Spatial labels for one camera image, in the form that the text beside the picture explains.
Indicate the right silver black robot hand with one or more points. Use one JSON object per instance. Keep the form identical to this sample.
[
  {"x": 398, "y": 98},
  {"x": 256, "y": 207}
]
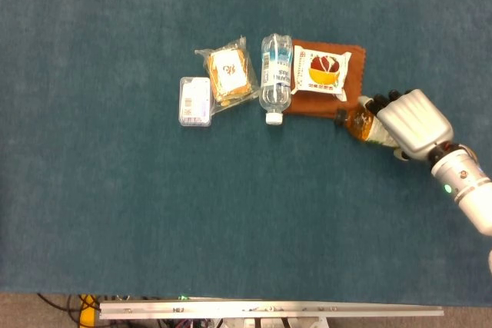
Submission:
[{"x": 415, "y": 120}]

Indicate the amber tea bottle white label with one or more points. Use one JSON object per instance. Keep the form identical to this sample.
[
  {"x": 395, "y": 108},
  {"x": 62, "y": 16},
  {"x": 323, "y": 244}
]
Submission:
[{"x": 359, "y": 122}]

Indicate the white snack packet fruit print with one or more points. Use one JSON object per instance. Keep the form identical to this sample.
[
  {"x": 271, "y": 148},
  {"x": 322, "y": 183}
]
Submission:
[{"x": 323, "y": 70}]

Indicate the brown cloth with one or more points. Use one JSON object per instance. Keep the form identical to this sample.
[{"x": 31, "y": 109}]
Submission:
[{"x": 307, "y": 107}]

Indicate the clear bread slices pack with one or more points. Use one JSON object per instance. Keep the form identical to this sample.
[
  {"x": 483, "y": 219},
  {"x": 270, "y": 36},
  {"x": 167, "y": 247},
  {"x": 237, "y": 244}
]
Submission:
[{"x": 228, "y": 70}]

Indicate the clear plastic box with label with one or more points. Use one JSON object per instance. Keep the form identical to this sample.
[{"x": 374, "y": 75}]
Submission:
[{"x": 195, "y": 101}]

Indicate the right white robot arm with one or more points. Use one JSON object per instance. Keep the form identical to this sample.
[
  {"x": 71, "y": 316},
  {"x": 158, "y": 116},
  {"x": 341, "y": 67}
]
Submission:
[{"x": 465, "y": 182}]

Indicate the clear water bottle white cap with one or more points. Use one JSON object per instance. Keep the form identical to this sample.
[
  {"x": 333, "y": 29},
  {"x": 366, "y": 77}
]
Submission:
[{"x": 274, "y": 82}]

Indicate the blue carpet table cover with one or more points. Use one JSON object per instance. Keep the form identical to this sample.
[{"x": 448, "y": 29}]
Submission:
[{"x": 115, "y": 189}]

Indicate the yellow floor strip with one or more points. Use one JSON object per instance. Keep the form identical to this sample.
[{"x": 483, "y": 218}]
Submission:
[{"x": 86, "y": 318}]

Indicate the aluminium profile rail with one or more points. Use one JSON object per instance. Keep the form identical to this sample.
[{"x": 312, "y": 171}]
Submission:
[{"x": 269, "y": 309}]

